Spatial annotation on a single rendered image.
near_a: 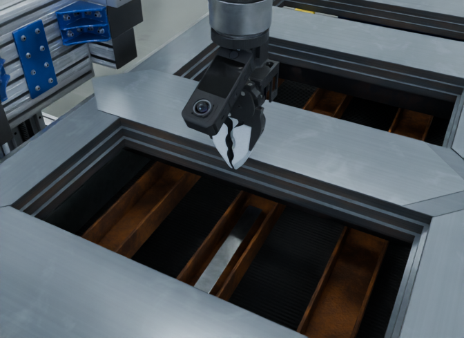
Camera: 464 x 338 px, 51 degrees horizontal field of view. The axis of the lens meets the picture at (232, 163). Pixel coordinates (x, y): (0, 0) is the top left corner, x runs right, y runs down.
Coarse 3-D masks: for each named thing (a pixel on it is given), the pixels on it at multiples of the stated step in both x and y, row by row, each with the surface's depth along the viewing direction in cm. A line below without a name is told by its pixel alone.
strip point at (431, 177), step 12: (420, 156) 82; (432, 156) 82; (420, 168) 79; (432, 168) 79; (444, 168) 79; (420, 180) 77; (432, 180) 77; (444, 180) 77; (456, 180) 77; (408, 192) 75; (420, 192) 75; (432, 192) 75; (444, 192) 75; (456, 192) 75; (408, 204) 73
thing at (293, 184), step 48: (288, 0) 145; (336, 0) 140; (288, 48) 117; (432, 96) 106; (96, 144) 87; (144, 144) 90; (192, 144) 86; (432, 144) 84; (48, 192) 78; (288, 192) 80; (336, 192) 77
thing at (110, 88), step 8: (136, 72) 104; (144, 72) 104; (112, 80) 101; (120, 80) 101; (128, 80) 101; (136, 80) 101; (96, 88) 99; (104, 88) 99; (112, 88) 99; (120, 88) 99; (96, 96) 96; (104, 96) 96; (112, 96) 96; (104, 104) 94
